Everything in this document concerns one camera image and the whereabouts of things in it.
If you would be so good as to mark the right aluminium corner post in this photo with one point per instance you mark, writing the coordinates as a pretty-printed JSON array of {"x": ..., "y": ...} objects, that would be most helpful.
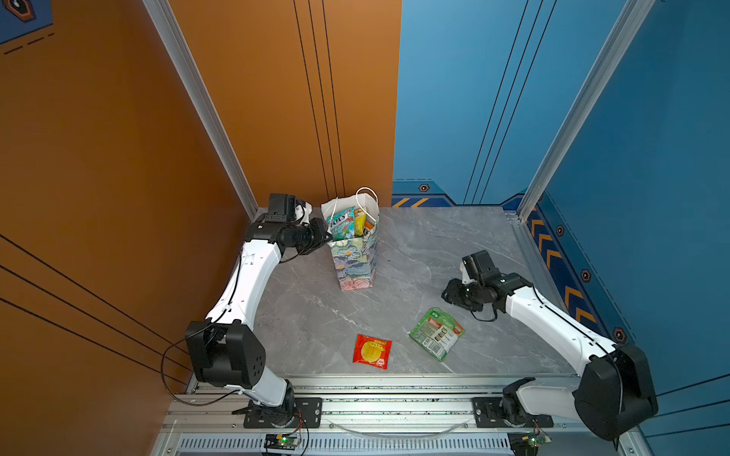
[{"x": 619, "y": 39}]

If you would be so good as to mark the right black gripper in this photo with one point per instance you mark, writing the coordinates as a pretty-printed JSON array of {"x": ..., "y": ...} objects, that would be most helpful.
[{"x": 451, "y": 292}]

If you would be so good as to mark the left green circuit board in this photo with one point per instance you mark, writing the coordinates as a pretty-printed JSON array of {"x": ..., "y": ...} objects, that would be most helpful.
[{"x": 282, "y": 444}]

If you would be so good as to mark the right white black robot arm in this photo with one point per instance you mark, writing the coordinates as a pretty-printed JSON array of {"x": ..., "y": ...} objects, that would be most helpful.
[{"x": 612, "y": 390}]

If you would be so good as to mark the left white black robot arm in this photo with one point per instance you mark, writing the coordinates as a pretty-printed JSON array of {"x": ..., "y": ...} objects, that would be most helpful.
[{"x": 223, "y": 349}]

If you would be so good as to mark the left aluminium corner post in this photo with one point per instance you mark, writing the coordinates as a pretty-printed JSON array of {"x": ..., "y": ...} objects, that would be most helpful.
[{"x": 167, "y": 27}]

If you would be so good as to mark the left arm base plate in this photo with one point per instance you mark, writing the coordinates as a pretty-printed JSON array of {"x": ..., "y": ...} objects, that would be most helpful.
[{"x": 301, "y": 411}]

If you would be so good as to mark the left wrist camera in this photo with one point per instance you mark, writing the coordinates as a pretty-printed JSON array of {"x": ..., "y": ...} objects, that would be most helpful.
[{"x": 285, "y": 208}]

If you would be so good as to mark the yellow snack bag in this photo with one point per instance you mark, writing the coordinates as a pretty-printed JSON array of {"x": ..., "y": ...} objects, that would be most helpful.
[{"x": 360, "y": 221}]

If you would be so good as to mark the right green circuit board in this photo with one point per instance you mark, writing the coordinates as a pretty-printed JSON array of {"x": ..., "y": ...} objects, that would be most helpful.
[{"x": 528, "y": 444}]

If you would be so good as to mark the aluminium corner post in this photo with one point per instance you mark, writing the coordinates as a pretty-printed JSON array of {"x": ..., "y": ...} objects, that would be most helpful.
[
  {"x": 167, "y": 27},
  {"x": 619, "y": 39}
]

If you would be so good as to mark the green snack pouch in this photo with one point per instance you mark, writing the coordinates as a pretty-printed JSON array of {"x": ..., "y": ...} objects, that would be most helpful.
[{"x": 437, "y": 333}]

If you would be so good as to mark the floral paper bag white handles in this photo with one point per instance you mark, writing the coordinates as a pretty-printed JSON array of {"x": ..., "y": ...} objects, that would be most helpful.
[{"x": 355, "y": 259}]

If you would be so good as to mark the light teal snack packet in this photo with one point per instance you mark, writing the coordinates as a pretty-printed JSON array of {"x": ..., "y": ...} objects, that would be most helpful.
[{"x": 342, "y": 224}]

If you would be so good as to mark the aluminium frame rail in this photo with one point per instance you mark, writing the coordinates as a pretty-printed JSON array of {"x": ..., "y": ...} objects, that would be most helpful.
[{"x": 390, "y": 414}]

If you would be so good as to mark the red yellow snack packet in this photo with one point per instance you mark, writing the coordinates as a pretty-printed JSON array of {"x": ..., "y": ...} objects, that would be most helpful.
[{"x": 372, "y": 351}]

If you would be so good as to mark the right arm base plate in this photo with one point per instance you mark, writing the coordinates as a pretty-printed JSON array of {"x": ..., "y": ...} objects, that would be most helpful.
[{"x": 502, "y": 413}]

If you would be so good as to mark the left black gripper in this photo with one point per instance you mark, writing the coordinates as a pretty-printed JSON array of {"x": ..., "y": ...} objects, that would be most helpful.
[{"x": 320, "y": 237}]

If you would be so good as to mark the green circuit board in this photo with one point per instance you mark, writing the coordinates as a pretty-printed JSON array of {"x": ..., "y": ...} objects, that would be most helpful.
[
  {"x": 282, "y": 444},
  {"x": 528, "y": 444}
]

